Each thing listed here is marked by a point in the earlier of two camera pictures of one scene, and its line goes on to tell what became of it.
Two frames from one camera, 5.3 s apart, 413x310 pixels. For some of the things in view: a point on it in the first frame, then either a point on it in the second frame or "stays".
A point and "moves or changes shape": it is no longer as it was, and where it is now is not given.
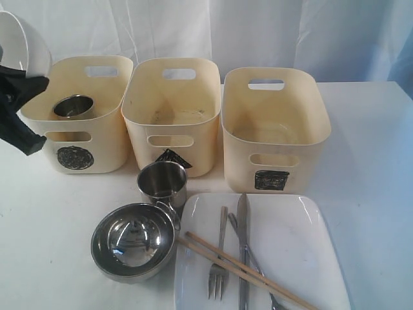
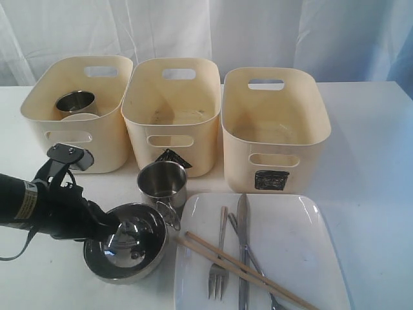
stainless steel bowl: [132, 243] moves or changes shape
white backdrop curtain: [341, 41] stays
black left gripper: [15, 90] -> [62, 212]
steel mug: [75, 106] moves or changes shape
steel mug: [164, 183] stays
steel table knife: [242, 232] stays
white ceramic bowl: [24, 46] -> [80, 116]
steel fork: [219, 275] stays
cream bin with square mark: [276, 126] stays
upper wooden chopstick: [278, 286] stays
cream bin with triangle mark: [171, 109] stays
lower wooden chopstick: [290, 298] stays
